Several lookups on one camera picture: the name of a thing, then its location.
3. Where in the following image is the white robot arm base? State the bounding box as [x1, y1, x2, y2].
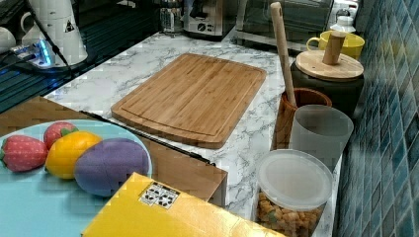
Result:
[29, 0, 88, 65]

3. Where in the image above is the silver toaster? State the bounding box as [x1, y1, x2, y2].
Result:
[183, 0, 238, 40]

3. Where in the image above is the glass door toaster oven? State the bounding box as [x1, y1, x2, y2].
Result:
[235, 0, 333, 50]

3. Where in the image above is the bamboo cutting board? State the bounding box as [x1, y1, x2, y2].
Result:
[111, 53, 266, 149]

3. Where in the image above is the brown wooden utensil holder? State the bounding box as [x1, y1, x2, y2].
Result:
[271, 88, 332, 150]

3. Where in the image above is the clear jar with snacks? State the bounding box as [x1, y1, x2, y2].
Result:
[254, 149, 332, 237]

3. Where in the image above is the glass jar behind board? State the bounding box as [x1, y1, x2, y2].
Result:
[160, 0, 183, 34]

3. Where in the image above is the yellow cardboard box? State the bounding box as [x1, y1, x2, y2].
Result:
[81, 173, 285, 237]

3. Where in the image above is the frosted translucent plastic cup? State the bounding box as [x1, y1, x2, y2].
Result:
[289, 105, 354, 172]

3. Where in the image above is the purple toy eggplant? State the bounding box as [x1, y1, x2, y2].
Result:
[74, 138, 152, 197]

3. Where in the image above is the round wooden jar lid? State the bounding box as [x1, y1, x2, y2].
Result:
[295, 31, 364, 82]

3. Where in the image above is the dark round jar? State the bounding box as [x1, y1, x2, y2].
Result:
[291, 62, 365, 118]

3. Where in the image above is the red toy strawberry back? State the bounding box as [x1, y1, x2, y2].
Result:
[43, 121, 78, 149]

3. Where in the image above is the red toy strawberry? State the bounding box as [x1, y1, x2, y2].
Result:
[43, 121, 78, 149]
[1, 135, 48, 173]

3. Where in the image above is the yellow toy lemon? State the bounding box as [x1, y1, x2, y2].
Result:
[45, 131, 102, 180]

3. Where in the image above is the yellow ceramic mug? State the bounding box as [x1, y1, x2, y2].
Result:
[305, 31, 365, 59]

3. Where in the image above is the white lidded small jar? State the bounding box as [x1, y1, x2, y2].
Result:
[330, 9, 356, 33]

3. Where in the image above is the red toy strawberry front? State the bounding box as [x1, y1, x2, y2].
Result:
[1, 135, 48, 173]

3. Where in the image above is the light blue plate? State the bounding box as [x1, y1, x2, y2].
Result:
[0, 118, 154, 237]

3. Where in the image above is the wooden utensil handle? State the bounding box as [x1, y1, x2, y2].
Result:
[270, 2, 296, 107]

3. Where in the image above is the black cable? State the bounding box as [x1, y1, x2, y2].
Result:
[23, 0, 73, 78]

